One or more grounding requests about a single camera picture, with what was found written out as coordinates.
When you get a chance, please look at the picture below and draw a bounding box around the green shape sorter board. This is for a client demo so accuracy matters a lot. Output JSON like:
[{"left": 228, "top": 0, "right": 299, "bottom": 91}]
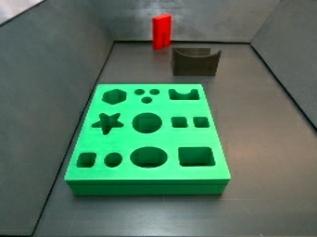
[{"left": 64, "top": 84, "right": 230, "bottom": 195}]

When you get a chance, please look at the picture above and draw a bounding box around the dark grey arch block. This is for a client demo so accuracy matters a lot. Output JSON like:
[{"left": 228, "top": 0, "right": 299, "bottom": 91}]
[{"left": 172, "top": 47, "right": 222, "bottom": 76}]

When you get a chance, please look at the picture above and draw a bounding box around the red double-square block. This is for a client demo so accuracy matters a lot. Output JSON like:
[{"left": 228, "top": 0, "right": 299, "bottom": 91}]
[{"left": 152, "top": 14, "right": 172, "bottom": 50}]

